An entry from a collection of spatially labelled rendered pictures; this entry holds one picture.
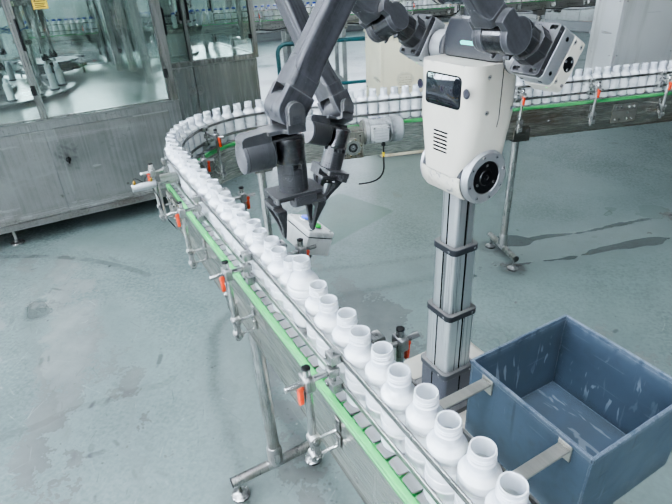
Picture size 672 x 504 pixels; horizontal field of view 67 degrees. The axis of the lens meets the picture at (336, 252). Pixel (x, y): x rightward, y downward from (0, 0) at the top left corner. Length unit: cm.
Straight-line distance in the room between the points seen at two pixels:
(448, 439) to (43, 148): 384
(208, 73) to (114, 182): 240
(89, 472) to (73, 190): 247
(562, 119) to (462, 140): 188
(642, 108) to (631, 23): 341
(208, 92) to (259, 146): 545
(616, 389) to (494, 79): 81
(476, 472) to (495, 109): 97
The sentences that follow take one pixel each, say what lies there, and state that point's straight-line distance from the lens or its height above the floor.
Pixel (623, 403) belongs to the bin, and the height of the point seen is 81.
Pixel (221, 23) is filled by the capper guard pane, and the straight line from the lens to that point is 637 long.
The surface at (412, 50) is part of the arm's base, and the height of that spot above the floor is 150.
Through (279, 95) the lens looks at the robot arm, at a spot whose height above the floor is 154.
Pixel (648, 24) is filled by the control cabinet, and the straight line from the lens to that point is 707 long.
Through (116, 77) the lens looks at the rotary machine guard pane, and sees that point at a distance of 423.
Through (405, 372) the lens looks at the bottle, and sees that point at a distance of 85.
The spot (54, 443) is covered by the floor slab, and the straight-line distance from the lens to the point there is 263.
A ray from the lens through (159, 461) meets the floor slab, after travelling 236.
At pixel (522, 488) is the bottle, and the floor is 115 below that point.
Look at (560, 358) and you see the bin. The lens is 145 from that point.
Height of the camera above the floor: 172
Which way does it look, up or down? 29 degrees down
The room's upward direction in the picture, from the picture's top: 3 degrees counter-clockwise
